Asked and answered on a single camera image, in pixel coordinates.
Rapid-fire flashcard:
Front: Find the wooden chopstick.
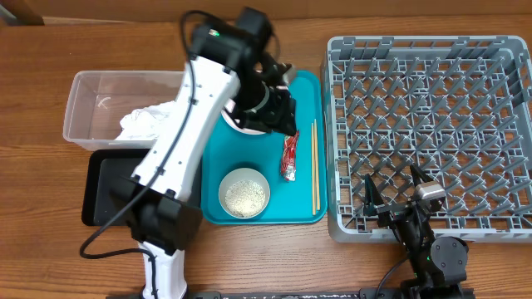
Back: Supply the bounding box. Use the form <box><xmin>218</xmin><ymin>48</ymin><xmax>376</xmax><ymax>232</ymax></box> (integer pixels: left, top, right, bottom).
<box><xmin>313</xmin><ymin>120</ymin><xmax>321</xmax><ymax>211</ymax></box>
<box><xmin>311</xmin><ymin>122</ymin><xmax>317</xmax><ymax>215</ymax></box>

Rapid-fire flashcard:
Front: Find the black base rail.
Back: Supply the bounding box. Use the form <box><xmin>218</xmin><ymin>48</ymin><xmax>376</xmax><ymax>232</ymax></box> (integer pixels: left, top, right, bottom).
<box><xmin>106</xmin><ymin>288</ymin><xmax>475</xmax><ymax>299</ymax></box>

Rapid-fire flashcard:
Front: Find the teal serving tray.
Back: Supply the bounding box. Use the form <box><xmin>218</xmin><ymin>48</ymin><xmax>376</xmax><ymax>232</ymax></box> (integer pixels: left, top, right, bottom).
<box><xmin>201</xmin><ymin>71</ymin><xmax>328</xmax><ymax>225</ymax></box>

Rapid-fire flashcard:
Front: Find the red sauce packet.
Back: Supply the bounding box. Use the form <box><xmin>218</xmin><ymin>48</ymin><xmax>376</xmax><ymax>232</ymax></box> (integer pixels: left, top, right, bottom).
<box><xmin>280</xmin><ymin>131</ymin><xmax>299</xmax><ymax>182</ymax></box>

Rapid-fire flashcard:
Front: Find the grey bowl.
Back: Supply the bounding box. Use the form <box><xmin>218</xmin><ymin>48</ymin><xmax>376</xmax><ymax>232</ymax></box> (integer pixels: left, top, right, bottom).
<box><xmin>219</xmin><ymin>168</ymin><xmax>270</xmax><ymax>219</ymax></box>

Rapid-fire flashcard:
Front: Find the clear plastic bin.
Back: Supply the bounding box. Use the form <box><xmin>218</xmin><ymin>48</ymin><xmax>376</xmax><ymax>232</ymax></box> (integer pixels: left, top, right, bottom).
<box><xmin>63</xmin><ymin>71</ymin><xmax>184</xmax><ymax>151</ymax></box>

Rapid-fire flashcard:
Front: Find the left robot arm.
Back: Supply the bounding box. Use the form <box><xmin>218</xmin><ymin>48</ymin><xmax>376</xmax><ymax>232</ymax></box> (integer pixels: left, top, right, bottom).
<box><xmin>110</xmin><ymin>7</ymin><xmax>297</xmax><ymax>298</ymax></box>

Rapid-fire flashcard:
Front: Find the white plate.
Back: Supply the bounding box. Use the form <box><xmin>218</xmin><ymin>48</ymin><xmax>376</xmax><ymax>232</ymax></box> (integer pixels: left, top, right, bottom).
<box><xmin>221</xmin><ymin>110</ymin><xmax>264</xmax><ymax>135</ymax></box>

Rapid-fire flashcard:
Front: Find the grey dishwasher rack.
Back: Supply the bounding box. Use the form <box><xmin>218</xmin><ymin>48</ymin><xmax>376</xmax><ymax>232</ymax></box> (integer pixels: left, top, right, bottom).
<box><xmin>321</xmin><ymin>36</ymin><xmax>531</xmax><ymax>243</ymax></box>

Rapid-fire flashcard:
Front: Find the white napkin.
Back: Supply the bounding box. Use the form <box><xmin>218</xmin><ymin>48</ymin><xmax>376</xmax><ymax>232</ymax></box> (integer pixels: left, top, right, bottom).
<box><xmin>116</xmin><ymin>101</ymin><xmax>175</xmax><ymax>140</ymax></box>

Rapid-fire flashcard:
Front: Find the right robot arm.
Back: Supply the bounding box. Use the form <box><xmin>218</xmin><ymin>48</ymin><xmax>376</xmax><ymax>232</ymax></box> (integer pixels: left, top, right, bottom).
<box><xmin>361</xmin><ymin>164</ymin><xmax>475</xmax><ymax>299</ymax></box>

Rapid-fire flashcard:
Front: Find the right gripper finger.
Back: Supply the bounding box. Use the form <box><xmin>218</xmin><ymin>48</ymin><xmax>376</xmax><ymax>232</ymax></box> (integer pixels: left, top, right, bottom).
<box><xmin>364</xmin><ymin>174</ymin><xmax>384</xmax><ymax>213</ymax></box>
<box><xmin>410</xmin><ymin>164</ymin><xmax>434</xmax><ymax>187</ymax></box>

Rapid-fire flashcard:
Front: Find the white rice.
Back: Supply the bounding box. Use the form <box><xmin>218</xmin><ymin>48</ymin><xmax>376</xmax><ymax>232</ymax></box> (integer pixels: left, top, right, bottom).
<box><xmin>224</xmin><ymin>180</ymin><xmax>266</xmax><ymax>218</ymax></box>

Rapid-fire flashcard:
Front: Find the black tray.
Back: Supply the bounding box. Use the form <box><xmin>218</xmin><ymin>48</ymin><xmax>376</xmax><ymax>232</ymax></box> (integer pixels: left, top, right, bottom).
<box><xmin>81</xmin><ymin>149</ymin><xmax>203</xmax><ymax>228</ymax></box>

